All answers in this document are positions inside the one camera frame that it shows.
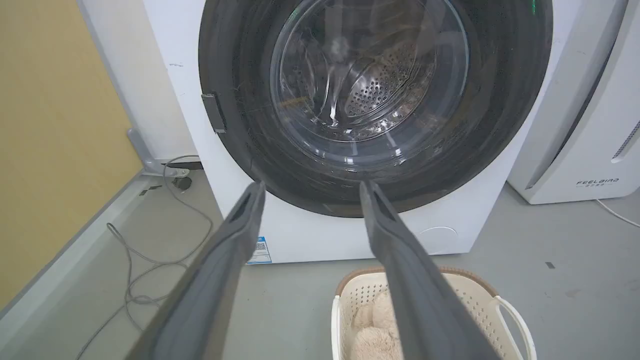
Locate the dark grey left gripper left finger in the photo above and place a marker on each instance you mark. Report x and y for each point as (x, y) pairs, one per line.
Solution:
(205, 295)

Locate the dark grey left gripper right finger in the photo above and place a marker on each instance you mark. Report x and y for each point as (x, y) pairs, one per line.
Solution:
(420, 295)

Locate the white front-load washing machine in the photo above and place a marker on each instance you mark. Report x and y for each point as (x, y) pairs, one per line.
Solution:
(310, 235)

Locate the black round washer door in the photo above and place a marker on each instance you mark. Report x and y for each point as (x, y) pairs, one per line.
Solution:
(375, 100)

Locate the white perforated laundry basket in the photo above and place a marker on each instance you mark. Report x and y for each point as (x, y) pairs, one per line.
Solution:
(475, 300)

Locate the beige plush toy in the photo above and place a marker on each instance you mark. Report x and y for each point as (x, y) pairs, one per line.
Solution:
(375, 335)

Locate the blue white energy label sticker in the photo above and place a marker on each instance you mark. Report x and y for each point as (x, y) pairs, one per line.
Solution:
(260, 250)

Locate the white air purifier appliance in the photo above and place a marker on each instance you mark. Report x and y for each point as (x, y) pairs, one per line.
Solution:
(585, 115)

